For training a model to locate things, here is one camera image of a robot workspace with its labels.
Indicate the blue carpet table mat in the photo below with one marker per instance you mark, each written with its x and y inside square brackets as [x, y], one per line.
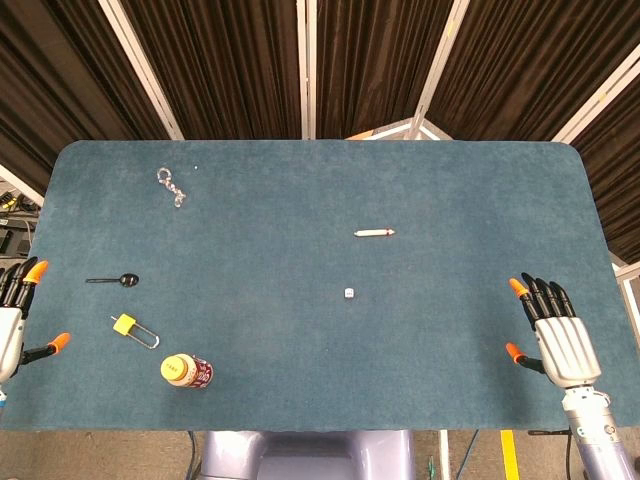
[300, 350]

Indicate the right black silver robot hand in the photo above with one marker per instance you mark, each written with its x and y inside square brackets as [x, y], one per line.
[567, 347]

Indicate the small white die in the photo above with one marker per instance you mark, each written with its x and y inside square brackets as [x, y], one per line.
[349, 293]

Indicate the yellow padlock long shackle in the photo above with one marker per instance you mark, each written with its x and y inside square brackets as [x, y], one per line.
[125, 324]

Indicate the black plastic spoon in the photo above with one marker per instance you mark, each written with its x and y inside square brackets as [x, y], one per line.
[127, 280]

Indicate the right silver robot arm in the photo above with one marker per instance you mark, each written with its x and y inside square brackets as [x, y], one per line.
[597, 440]

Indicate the white side frame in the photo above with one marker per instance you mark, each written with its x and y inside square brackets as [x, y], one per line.
[629, 300]

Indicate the lilac robot torso base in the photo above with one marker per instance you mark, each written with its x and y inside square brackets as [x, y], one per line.
[310, 455]

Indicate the dark brown pleated curtain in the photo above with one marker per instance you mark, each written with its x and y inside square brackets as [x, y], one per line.
[380, 60]
[530, 65]
[620, 185]
[55, 75]
[220, 65]

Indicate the white sausage stick red band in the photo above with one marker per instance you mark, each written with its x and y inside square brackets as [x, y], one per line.
[372, 233]

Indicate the red drink bottle yellow cap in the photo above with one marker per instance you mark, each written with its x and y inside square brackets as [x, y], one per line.
[182, 371]

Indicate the white partition foot frame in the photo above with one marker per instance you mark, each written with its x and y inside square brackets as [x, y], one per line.
[400, 131]

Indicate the black power strip clutter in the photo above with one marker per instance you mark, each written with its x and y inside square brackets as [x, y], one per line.
[15, 225]

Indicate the white partition frame post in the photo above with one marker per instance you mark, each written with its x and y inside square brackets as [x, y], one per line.
[595, 102]
[142, 70]
[307, 70]
[440, 65]

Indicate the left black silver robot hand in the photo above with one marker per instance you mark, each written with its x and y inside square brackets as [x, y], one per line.
[11, 330]

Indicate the white table leg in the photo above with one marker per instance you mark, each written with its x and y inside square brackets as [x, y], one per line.
[444, 455]

